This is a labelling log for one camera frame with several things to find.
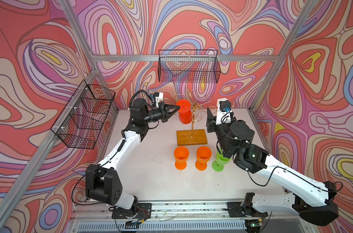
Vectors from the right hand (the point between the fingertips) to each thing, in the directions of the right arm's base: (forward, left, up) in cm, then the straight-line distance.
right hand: (213, 111), depth 59 cm
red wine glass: (+12, +11, -16) cm, 23 cm away
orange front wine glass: (-2, +14, -31) cm, 34 cm away
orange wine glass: (-4, +2, -30) cm, 30 cm away
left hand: (+7, +13, -5) cm, 16 cm away
